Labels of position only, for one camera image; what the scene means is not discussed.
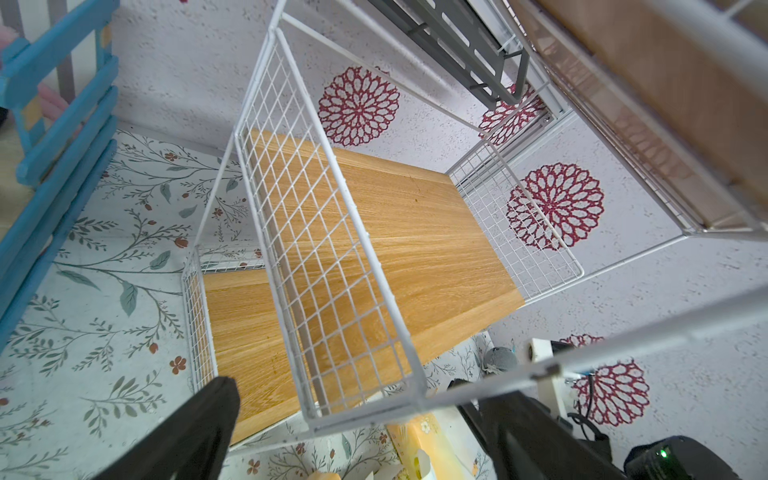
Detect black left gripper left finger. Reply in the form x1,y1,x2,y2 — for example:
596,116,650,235
96,376,240,479

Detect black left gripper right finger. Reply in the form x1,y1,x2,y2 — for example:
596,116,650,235
478,392,625,479

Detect green tissue pack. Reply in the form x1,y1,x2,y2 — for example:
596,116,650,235
386,407,497,479

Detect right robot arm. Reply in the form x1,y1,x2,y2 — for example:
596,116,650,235
623,436,740,480

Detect pink doll plush left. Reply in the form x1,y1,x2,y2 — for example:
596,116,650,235
1,25,69,122

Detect blue white slatted crate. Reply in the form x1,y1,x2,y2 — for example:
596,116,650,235
1,1,120,343

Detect white wire three-tier shelf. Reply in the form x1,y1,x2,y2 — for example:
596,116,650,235
182,1,767,451

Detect dark grey wall shelf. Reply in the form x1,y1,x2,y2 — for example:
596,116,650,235
371,1,530,110

